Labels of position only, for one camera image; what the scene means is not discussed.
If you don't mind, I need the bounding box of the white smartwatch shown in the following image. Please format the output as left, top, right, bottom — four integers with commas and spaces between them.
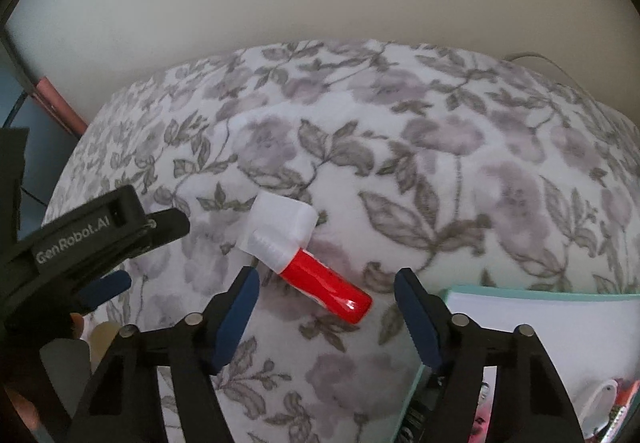
574, 379, 618, 440

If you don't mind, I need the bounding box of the red stain remover bottle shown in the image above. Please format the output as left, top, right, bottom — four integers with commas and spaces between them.
247, 226, 372, 325

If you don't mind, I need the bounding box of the pink puppy toy figure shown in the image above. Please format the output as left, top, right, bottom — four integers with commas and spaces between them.
594, 380, 639, 442

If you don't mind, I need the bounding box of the white charger plug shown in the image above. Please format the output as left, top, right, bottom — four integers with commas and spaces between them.
235, 189, 319, 255

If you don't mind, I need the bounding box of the teal white cardboard tray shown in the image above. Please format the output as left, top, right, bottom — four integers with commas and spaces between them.
394, 270, 639, 442

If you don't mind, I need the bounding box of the floral grey white blanket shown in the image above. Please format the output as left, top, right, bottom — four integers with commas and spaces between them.
47, 40, 639, 442

